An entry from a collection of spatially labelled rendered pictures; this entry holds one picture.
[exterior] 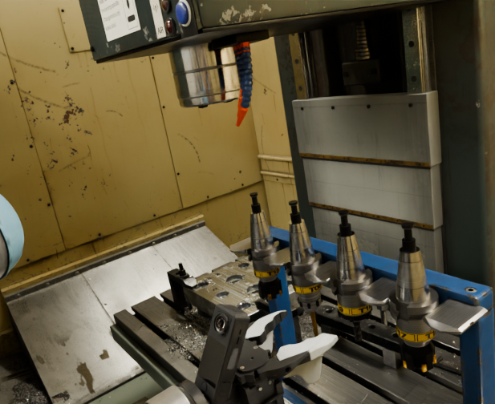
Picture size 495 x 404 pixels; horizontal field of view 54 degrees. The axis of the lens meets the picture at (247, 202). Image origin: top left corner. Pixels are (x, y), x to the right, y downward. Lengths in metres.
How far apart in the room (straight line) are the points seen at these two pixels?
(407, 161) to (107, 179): 1.24
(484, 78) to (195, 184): 1.40
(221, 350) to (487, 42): 0.88
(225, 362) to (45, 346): 1.31
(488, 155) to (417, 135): 0.16
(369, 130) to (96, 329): 1.18
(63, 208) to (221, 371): 1.49
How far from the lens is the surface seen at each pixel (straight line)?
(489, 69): 1.22
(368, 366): 1.11
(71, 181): 2.01
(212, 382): 0.62
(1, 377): 1.99
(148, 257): 2.12
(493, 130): 1.25
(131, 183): 2.10
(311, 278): 0.78
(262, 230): 0.88
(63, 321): 1.93
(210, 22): 0.71
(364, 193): 1.42
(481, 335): 0.72
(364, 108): 1.34
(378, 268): 0.77
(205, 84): 1.01
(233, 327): 0.60
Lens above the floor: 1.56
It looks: 16 degrees down
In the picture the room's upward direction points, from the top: 10 degrees counter-clockwise
